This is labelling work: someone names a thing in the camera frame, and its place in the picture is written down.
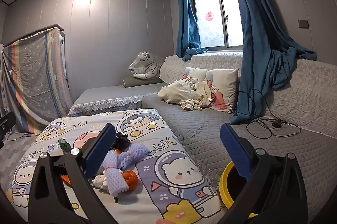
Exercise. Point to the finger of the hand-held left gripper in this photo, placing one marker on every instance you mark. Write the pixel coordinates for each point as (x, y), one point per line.
(7, 121)

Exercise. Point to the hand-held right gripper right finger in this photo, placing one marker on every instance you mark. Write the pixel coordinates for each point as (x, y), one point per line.
(235, 150)

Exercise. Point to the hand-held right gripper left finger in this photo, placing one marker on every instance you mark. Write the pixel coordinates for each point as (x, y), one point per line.
(100, 150)

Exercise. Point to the black plastic bag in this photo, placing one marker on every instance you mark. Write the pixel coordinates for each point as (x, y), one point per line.
(121, 141)

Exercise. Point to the white tissue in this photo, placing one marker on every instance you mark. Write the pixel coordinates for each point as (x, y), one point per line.
(100, 180)

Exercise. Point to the purple foam net bundle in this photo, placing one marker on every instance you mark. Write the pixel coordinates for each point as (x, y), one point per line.
(115, 179)

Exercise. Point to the yellow round bin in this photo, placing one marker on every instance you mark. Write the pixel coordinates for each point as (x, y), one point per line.
(226, 182)

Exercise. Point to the green wrapper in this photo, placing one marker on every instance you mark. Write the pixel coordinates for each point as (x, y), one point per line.
(64, 145)

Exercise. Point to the orange plastic bag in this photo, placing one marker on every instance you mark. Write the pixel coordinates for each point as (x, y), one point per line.
(130, 178)

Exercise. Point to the small orange plastic piece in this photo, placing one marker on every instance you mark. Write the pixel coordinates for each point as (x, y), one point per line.
(64, 178)

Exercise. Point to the black power adapter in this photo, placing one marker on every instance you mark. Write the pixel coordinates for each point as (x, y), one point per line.
(277, 124)

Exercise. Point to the grey lace-edged sheet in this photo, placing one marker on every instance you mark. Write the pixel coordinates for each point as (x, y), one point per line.
(105, 97)

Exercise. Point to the cartoon printed blanket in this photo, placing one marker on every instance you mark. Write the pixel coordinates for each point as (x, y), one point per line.
(163, 168)

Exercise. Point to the large baby-print pillow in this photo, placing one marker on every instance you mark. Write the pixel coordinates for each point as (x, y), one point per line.
(225, 84)

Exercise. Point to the cream cloth pile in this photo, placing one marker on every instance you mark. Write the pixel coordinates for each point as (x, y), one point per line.
(181, 93)

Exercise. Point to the small baby-print pillow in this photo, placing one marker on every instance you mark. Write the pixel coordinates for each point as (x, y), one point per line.
(196, 73)

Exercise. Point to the white tiger plush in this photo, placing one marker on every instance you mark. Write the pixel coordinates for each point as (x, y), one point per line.
(144, 66)

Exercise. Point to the long blue curtain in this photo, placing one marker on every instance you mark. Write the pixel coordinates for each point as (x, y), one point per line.
(258, 42)

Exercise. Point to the red window sticker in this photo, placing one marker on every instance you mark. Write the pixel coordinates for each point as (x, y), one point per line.
(209, 16)

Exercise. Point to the short blue curtain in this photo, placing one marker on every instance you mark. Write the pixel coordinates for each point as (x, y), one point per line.
(185, 16)

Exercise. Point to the metal-framed window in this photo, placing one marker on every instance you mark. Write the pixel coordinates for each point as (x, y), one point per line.
(213, 8)

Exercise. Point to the grey wall switch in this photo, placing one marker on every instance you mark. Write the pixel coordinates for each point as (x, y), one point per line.
(303, 23)

